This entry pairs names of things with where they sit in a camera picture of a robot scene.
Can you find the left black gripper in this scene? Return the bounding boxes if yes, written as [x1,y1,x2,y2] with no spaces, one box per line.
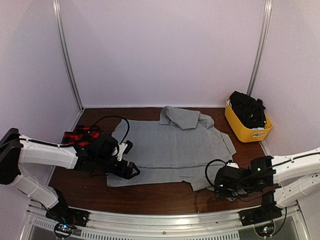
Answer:
[95,154,141,180]

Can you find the yellow plastic basket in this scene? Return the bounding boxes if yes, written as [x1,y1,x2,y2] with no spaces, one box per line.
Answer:
[224,98,274,143]

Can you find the red black plaid shirt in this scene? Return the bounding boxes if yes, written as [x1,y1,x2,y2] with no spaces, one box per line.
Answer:
[61,125,104,147]

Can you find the grey long sleeve shirt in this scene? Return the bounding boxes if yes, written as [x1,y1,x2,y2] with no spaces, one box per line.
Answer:
[107,106,236,192]

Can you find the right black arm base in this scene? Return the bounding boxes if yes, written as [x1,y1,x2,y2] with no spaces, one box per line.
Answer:
[238,190,282,239]

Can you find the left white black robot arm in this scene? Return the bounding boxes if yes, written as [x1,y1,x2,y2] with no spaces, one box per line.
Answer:
[0,125,141,222]

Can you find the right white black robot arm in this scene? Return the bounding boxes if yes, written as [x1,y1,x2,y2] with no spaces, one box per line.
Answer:
[214,148,320,221]

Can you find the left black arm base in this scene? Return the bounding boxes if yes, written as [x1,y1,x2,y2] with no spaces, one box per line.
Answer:
[42,188,89,240]

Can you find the black clothes in basket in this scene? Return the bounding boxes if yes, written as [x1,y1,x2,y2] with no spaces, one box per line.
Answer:
[229,91,267,129]

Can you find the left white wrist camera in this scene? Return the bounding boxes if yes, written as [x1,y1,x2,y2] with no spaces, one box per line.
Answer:
[111,140,133,162]

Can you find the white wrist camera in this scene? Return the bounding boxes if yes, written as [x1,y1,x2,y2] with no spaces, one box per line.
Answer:
[225,162,239,169]
[111,140,133,162]

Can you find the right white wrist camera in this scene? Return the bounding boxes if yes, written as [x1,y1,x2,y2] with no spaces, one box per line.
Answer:
[225,162,239,169]

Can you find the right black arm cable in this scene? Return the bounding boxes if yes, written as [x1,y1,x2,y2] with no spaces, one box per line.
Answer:
[204,159,230,188]

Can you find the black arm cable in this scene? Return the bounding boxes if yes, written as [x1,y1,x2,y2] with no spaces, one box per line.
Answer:
[204,159,230,188]
[87,115,131,146]

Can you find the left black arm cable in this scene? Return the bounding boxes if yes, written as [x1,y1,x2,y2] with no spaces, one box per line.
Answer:
[87,115,131,146]

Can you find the front aluminium rail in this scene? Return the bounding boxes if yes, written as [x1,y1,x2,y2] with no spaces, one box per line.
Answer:
[18,200,311,240]

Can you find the left aluminium frame post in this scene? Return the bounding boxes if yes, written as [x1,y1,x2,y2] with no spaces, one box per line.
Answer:
[52,0,84,112]

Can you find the aluminium frame post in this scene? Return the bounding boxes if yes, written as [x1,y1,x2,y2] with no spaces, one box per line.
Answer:
[246,0,273,96]
[52,0,84,112]

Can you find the right aluminium frame post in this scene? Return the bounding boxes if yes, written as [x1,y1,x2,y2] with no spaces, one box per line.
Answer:
[246,0,273,96]

